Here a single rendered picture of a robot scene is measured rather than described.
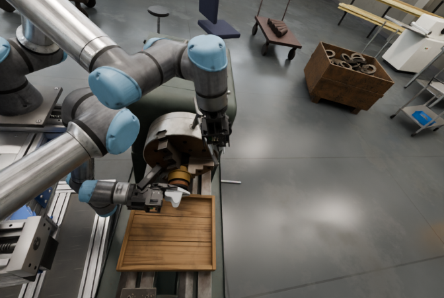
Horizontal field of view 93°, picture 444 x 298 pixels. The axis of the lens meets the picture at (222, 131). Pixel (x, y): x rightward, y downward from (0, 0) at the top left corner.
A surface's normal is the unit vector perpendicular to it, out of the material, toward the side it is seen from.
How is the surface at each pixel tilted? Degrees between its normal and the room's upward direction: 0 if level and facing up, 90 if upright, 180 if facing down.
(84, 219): 0
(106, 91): 90
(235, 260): 0
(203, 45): 16
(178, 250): 0
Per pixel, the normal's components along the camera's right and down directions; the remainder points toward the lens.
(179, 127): 0.07, -0.67
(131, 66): 0.53, -0.43
